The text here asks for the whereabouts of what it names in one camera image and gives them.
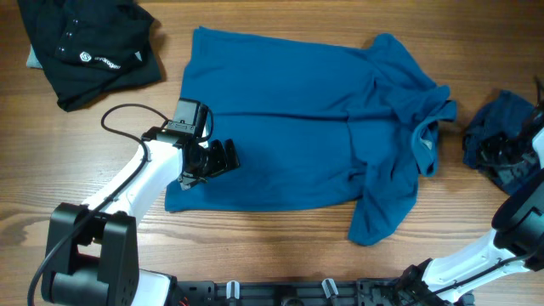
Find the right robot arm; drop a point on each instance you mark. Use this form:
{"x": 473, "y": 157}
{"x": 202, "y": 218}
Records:
{"x": 513, "y": 245}

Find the grey folded cloth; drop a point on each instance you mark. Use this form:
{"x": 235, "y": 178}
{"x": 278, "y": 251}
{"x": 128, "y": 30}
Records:
{"x": 32, "y": 61}

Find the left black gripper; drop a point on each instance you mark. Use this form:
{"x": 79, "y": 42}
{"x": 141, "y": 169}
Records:
{"x": 219, "y": 164}

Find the blue polo shirt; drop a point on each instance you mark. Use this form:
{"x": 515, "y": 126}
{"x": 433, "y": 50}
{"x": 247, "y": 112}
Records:
{"x": 316, "y": 125}

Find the dark navy crumpled garment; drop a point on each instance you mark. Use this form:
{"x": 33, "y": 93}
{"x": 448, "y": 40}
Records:
{"x": 512, "y": 115}

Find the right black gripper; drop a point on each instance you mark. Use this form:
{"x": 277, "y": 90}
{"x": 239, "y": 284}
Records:
{"x": 484, "y": 157}

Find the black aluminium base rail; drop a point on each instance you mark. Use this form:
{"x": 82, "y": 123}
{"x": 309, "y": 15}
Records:
{"x": 361, "y": 292}

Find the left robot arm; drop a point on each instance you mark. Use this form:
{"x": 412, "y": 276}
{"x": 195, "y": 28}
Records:
{"x": 92, "y": 255}

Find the black folded polo shirt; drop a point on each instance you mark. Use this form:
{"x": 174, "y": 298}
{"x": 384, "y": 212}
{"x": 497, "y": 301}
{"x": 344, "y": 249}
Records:
{"x": 89, "y": 47}

